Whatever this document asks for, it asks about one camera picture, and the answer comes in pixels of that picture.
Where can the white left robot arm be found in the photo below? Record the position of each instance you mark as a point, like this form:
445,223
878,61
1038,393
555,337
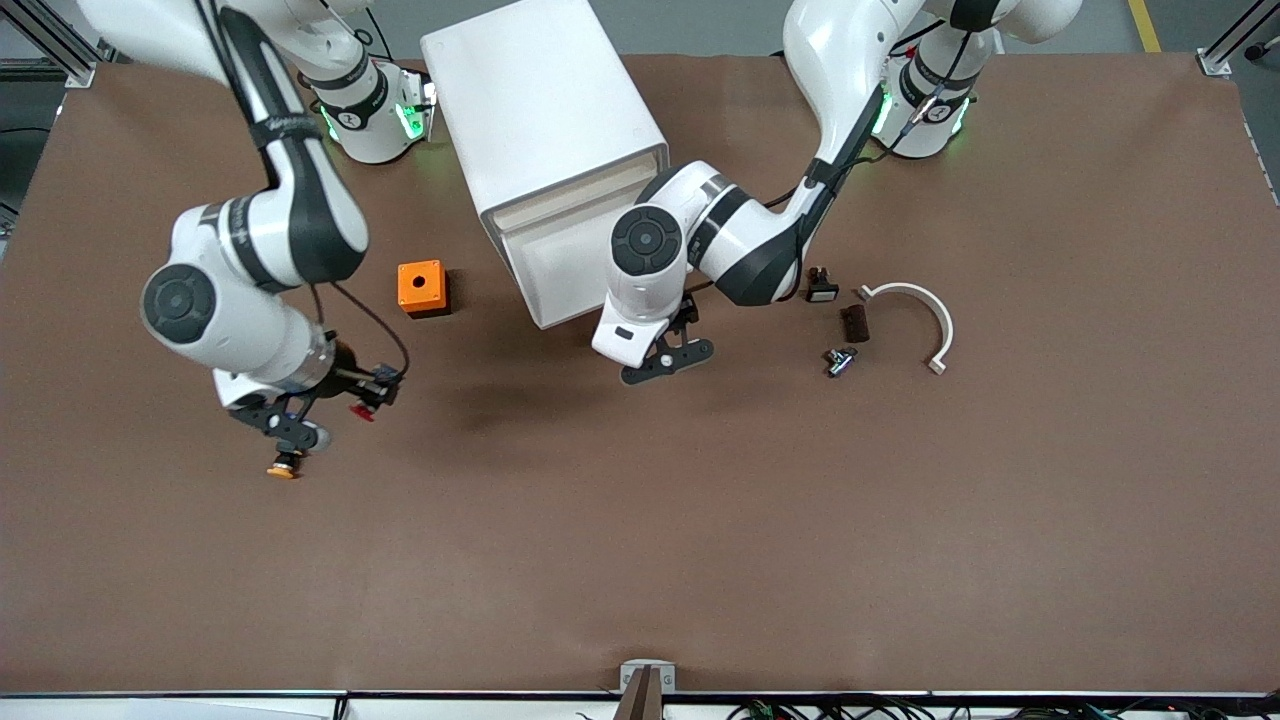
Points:
740,240

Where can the white plastic drawer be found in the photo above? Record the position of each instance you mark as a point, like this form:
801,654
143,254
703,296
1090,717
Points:
580,192

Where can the aluminium frame profile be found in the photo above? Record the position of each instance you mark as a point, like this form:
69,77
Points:
55,45
1232,45

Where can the brown terminal block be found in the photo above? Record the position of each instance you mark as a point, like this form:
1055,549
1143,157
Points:
856,324

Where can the white dish rack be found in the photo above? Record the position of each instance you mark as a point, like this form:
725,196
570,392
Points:
560,262

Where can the black push button white cap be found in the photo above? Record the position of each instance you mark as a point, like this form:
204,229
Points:
823,288

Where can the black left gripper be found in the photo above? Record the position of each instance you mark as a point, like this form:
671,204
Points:
686,314

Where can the orange button box with hole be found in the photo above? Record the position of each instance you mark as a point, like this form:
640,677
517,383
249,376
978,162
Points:
420,287

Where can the brown table mat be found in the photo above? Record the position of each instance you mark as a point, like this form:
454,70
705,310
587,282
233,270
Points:
640,540

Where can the white curved bracket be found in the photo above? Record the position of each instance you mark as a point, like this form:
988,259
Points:
938,318

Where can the white table edge rail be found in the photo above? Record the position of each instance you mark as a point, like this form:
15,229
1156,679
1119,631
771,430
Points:
200,703

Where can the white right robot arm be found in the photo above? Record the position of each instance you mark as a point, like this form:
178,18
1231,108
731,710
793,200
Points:
300,200

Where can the yellow mushroom push button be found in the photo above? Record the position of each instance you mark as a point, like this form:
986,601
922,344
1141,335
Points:
283,468

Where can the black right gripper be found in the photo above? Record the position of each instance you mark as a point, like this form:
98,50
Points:
352,379

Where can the white drawer cabinet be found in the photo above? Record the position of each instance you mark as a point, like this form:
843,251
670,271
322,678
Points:
540,100

